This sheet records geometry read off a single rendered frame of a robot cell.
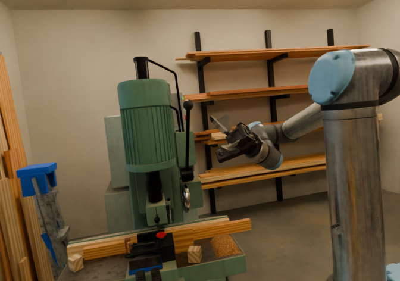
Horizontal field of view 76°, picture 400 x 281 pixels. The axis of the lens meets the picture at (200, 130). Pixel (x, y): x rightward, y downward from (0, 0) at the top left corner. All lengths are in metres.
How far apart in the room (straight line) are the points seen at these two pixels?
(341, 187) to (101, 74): 3.02
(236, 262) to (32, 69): 3.10
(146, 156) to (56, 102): 2.63
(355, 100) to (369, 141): 0.09
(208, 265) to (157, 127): 0.47
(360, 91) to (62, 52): 3.21
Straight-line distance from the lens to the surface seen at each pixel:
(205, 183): 3.06
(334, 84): 0.61
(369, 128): 0.65
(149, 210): 0.95
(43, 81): 3.48
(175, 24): 3.53
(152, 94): 0.86
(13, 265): 2.33
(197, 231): 1.04
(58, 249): 1.77
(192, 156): 1.14
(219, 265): 0.94
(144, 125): 0.86
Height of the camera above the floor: 1.38
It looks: 4 degrees down
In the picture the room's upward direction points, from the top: 5 degrees counter-clockwise
